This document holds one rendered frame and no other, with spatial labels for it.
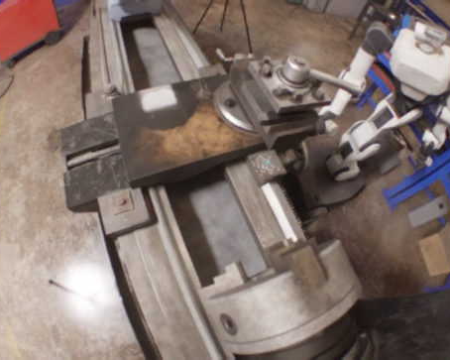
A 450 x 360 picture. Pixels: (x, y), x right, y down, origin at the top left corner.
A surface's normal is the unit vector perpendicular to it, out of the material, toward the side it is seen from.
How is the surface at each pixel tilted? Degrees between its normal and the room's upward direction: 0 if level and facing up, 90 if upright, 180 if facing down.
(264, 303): 32
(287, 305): 21
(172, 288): 0
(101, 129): 0
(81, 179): 0
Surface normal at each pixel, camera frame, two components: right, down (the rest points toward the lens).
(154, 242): 0.16, -0.43
